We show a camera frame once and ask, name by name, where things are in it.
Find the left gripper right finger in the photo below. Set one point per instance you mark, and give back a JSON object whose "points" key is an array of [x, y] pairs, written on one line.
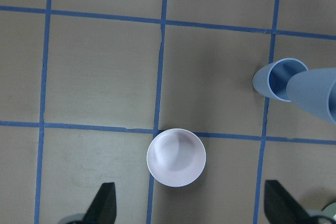
{"points": [[280, 206]]}

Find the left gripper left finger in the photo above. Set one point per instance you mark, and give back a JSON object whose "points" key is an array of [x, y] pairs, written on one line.
{"points": [[103, 208]]}

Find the blue cup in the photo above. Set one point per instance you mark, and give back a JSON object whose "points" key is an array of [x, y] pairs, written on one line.
{"points": [[314, 92], [271, 80]]}

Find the pink bowl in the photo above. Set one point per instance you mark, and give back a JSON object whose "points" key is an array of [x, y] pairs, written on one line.
{"points": [[176, 157]]}

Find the blue cup standing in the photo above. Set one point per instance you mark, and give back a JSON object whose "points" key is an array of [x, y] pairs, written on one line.
{"points": [[271, 80]]}

